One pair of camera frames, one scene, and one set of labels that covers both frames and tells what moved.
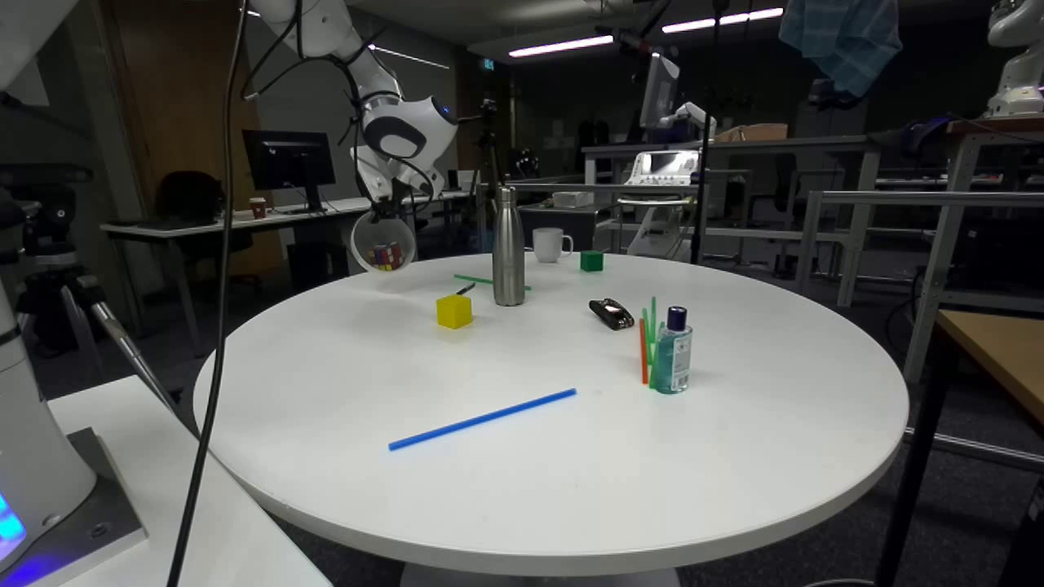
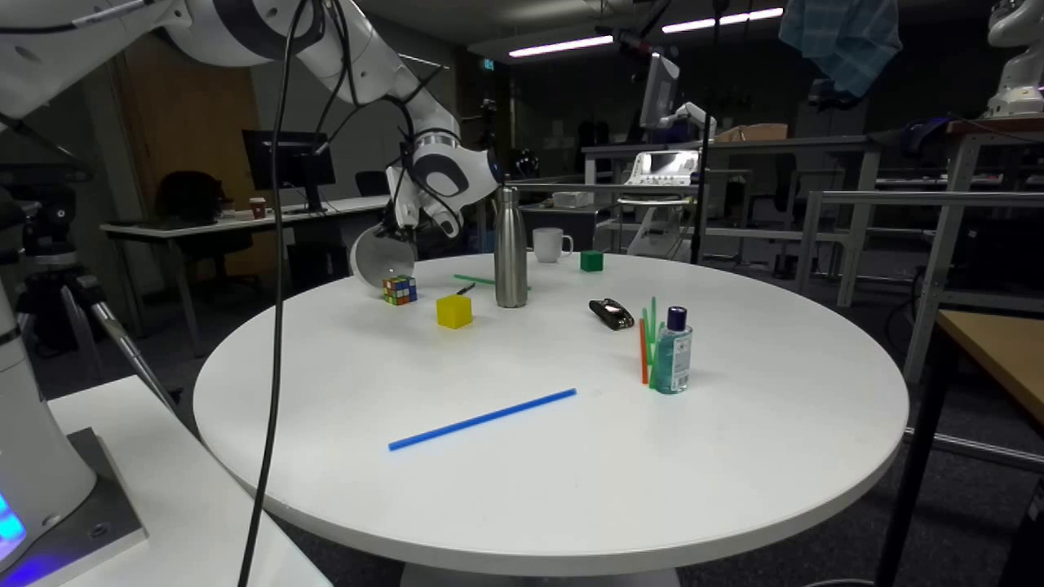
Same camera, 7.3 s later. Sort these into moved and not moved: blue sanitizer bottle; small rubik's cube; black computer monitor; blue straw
Moved: small rubik's cube
Not moved: blue straw; blue sanitizer bottle; black computer monitor
